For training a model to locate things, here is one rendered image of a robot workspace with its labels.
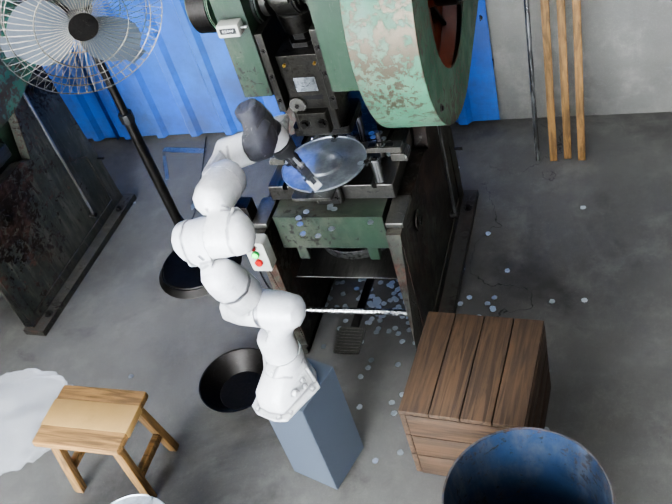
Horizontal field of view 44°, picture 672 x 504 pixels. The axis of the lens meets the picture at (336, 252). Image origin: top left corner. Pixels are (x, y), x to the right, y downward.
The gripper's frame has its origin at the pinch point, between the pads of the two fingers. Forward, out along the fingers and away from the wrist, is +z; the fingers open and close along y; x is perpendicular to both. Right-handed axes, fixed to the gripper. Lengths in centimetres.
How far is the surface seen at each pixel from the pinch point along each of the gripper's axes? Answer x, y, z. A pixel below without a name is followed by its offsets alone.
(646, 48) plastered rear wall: 147, -23, 101
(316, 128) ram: 13.1, -10.5, -5.6
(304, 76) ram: 20.8, -12.7, -21.7
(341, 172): 9.0, -1.3, 7.1
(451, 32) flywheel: 63, 2, -5
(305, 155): 5.6, -19.0, 6.1
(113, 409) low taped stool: -101, -10, 17
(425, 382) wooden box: -20, 55, 42
